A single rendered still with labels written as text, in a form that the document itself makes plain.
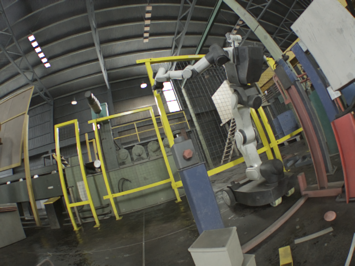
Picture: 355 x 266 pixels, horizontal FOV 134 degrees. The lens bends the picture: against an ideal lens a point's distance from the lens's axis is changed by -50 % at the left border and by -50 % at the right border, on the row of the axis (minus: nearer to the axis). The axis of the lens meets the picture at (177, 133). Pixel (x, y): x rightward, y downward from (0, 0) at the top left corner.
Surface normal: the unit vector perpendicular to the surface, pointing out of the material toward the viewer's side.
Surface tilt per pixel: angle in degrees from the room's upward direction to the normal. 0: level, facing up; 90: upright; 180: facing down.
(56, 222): 90
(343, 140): 90
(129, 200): 90
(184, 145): 90
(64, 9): 173
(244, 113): 108
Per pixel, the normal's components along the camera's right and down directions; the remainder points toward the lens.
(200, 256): -0.53, -0.04
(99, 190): 0.21, -0.30
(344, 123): -0.93, 0.24
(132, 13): 0.33, 0.88
